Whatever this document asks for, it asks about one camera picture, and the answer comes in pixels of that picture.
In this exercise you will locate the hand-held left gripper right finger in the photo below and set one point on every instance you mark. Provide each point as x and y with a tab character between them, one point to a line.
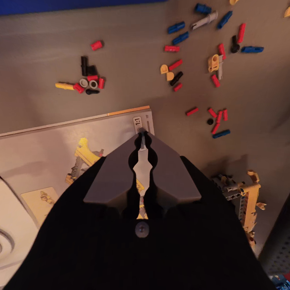
176	179

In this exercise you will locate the scattered red toy pins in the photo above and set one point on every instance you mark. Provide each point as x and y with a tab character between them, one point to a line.
172	48

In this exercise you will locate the toy car instruction booklet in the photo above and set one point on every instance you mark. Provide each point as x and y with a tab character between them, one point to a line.
45	147

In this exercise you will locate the grey toy bush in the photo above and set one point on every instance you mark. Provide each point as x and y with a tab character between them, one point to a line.
93	84
83	83

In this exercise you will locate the yellow half-round toy piece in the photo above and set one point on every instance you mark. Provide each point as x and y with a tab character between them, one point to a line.
170	76
164	69

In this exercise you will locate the grey desk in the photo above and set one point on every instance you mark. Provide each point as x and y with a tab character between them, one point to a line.
126	56

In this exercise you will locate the blue storage bin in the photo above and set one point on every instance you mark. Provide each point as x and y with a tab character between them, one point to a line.
68	5

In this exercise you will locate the long grey toy pin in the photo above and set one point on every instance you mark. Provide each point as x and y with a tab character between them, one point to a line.
205	20

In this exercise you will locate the short grey axle pin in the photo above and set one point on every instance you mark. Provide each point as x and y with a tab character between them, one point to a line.
220	70

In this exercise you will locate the scattered black toy pins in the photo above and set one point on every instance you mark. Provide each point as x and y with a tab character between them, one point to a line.
84	65

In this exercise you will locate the perforated panel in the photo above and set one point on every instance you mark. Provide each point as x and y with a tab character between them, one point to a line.
278	249

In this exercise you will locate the yellow axle pin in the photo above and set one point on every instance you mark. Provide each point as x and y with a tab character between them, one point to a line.
64	86

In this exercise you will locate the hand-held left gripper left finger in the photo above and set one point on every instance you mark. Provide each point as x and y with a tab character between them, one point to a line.
108	181

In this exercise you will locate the yellow toy brick car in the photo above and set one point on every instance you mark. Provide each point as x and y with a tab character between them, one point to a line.
248	199

